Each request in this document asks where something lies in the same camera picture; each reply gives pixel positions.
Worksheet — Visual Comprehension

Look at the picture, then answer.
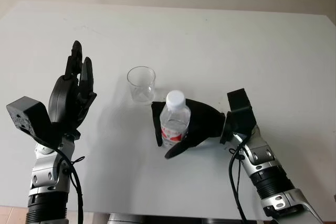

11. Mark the dark robot torso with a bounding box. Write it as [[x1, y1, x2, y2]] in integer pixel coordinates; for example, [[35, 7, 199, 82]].
[[107, 212, 238, 224]]

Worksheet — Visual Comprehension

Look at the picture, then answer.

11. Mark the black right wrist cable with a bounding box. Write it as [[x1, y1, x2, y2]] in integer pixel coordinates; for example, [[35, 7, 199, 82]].
[[228, 134, 249, 224]]

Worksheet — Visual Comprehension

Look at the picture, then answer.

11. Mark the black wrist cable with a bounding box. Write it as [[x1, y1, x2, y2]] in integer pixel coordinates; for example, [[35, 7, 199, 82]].
[[228, 134, 249, 224], [52, 146, 86, 224]]

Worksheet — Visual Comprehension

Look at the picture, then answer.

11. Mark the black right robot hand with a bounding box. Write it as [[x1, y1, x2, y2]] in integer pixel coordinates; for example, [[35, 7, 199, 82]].
[[151, 98, 227, 160]]

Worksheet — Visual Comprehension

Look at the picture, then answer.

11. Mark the clear glass cup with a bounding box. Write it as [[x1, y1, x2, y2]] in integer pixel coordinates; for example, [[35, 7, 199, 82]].
[[126, 66, 156, 105]]

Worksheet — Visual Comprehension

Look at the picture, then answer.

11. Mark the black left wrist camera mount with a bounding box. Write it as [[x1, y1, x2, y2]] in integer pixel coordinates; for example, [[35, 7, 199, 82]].
[[6, 96, 65, 148]]

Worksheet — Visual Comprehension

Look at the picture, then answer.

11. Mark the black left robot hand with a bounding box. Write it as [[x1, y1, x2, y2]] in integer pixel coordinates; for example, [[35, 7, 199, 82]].
[[48, 40, 98, 141]]

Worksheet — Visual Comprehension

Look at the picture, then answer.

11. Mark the clear water bottle red label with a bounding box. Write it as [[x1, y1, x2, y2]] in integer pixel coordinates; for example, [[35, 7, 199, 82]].
[[159, 90, 191, 148]]

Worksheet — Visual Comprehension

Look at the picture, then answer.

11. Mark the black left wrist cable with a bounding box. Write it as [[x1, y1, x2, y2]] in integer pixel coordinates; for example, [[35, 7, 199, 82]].
[[52, 146, 86, 224]]

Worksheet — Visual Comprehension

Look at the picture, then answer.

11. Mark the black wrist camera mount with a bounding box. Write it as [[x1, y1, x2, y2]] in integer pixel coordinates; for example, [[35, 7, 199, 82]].
[[6, 96, 65, 148], [219, 88, 258, 145]]

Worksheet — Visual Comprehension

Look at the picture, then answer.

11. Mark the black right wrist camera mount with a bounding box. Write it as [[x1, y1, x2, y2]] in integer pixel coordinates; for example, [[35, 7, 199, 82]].
[[219, 88, 258, 145]]

